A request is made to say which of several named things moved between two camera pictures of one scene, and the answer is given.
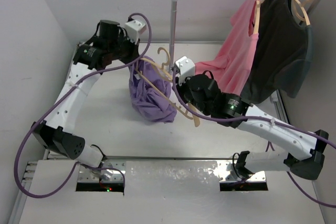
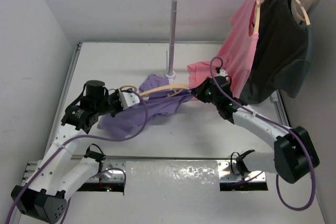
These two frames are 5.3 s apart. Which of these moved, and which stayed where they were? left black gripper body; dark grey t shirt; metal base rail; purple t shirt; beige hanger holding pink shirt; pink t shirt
Moved: left black gripper body; purple t shirt
Stayed: dark grey t shirt; beige hanger holding pink shirt; metal base rail; pink t shirt
